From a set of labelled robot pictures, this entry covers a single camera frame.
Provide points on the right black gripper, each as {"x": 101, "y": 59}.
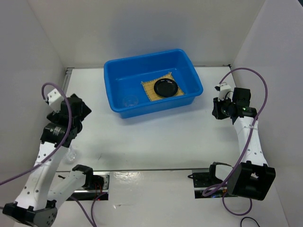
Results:
{"x": 216, "y": 111}

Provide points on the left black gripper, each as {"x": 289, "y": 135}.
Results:
{"x": 55, "y": 116}

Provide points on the clear plastic cup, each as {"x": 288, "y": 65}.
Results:
{"x": 130, "y": 100}
{"x": 70, "y": 155}

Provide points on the black round plate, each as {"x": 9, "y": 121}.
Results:
{"x": 165, "y": 87}

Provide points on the bamboo sushi mat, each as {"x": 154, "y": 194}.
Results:
{"x": 149, "y": 90}

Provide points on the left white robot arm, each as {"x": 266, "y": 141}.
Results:
{"x": 37, "y": 205}

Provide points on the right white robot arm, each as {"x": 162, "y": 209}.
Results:
{"x": 252, "y": 178}

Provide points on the blue plastic bin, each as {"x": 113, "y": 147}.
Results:
{"x": 124, "y": 77}

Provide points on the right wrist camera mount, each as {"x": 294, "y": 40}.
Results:
{"x": 224, "y": 91}

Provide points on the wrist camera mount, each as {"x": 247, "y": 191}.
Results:
{"x": 224, "y": 91}
{"x": 54, "y": 100}

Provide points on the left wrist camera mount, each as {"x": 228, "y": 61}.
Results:
{"x": 54, "y": 100}

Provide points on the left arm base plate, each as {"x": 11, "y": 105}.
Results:
{"x": 98, "y": 189}

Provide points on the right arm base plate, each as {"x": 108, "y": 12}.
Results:
{"x": 201, "y": 180}

